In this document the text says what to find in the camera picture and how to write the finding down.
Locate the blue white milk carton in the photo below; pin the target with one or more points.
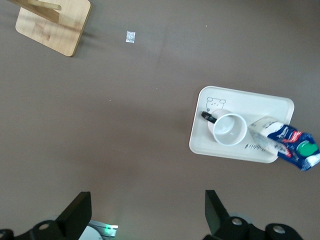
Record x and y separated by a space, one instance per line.
287 140

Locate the wooden mug stand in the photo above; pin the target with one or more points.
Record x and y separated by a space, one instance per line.
55 32

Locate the cream rabbit print tray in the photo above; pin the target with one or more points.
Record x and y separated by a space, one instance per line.
262 105

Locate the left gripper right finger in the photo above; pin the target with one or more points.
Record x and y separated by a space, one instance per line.
217 217

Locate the white smiley face cup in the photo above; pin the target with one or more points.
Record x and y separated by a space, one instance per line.
228 130

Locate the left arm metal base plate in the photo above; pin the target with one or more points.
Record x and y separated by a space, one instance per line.
108 228

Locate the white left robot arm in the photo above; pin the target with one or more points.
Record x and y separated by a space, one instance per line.
91 233

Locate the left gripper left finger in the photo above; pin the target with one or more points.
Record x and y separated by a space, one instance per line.
72 217

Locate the small silver sticker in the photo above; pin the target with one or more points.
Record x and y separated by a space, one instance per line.
130 37

